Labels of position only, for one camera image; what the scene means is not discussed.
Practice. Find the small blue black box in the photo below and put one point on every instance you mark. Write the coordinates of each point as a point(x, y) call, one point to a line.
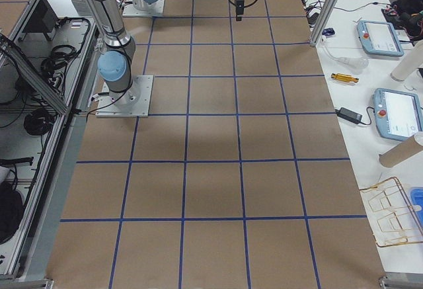
point(328, 32)

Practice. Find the gold brass cylinder tool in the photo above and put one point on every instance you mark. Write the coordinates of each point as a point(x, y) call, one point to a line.
point(344, 78)

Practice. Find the white light bulb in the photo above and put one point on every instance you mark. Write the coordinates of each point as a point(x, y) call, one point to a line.
point(355, 63)

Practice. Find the upper teach pendant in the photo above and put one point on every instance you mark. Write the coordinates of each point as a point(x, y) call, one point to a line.
point(379, 39)

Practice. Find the teach pendant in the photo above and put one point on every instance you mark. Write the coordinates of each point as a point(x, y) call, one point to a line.
point(398, 114)
point(379, 39)

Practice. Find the black power adapter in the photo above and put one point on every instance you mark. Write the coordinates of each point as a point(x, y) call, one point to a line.
point(349, 115)

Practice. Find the lower teach pendant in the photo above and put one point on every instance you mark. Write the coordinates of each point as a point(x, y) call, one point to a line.
point(398, 114)

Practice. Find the lower cardboard tube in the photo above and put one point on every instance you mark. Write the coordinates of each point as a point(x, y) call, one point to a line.
point(402, 151)

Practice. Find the blue plastic bin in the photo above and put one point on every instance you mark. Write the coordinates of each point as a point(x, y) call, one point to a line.
point(416, 196)

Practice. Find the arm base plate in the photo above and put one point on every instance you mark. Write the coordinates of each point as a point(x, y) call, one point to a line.
point(139, 8)
point(134, 103)

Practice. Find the aluminium frame post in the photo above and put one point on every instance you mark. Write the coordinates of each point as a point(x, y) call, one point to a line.
point(321, 22)

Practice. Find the gold wire rack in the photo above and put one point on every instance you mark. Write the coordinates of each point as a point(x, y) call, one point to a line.
point(392, 215)

